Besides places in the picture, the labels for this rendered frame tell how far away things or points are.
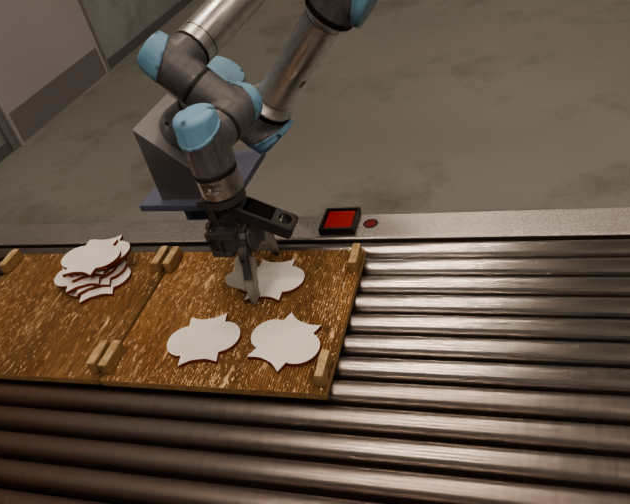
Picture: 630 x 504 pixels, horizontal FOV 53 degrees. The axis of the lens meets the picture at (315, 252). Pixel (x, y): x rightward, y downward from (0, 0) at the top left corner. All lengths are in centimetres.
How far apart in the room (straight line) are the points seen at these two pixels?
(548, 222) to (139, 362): 80
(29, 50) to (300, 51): 391
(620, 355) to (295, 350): 49
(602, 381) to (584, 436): 10
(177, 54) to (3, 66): 389
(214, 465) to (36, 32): 454
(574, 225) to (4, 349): 111
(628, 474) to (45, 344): 100
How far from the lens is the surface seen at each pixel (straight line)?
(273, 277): 120
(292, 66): 143
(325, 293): 115
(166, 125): 166
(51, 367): 126
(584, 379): 101
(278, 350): 106
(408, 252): 123
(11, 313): 145
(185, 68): 112
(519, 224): 128
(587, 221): 129
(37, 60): 522
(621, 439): 95
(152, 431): 107
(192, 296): 124
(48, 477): 111
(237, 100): 110
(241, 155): 181
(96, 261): 137
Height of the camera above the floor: 169
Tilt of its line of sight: 37 degrees down
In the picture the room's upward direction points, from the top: 15 degrees counter-clockwise
